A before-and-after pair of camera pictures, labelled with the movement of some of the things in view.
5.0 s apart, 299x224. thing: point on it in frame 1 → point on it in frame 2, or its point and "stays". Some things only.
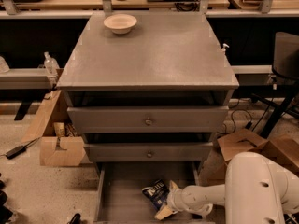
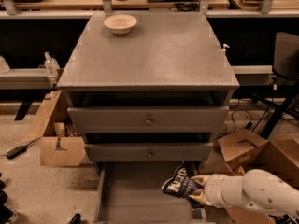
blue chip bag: (157, 192) → (180, 184)
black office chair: (285, 64) stays
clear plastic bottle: (50, 64) stays
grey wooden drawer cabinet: (152, 103) stays
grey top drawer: (149, 119) stays
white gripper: (177, 200) → (214, 189)
